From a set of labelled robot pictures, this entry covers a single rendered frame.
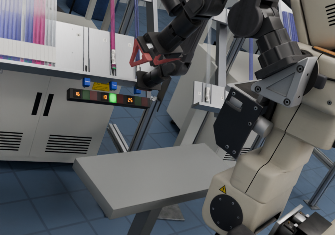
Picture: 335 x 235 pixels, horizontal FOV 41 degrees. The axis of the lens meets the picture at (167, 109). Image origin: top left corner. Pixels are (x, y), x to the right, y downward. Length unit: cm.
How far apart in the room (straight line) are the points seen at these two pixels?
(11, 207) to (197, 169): 89
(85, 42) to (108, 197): 67
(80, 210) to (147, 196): 83
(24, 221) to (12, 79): 61
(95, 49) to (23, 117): 55
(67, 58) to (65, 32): 10
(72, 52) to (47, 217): 78
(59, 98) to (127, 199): 87
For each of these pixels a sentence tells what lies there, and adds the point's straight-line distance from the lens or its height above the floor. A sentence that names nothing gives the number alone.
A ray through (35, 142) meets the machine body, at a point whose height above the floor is 18.
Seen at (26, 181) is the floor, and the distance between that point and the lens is 225.
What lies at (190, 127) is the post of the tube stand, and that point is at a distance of 210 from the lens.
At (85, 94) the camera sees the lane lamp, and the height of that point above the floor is 66.
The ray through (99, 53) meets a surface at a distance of 175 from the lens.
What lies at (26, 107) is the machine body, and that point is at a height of 37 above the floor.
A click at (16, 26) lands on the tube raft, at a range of 167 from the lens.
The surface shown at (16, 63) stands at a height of 73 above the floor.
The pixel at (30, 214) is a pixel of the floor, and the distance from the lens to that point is 209.
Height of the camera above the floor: 141
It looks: 25 degrees down
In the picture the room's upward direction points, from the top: 23 degrees clockwise
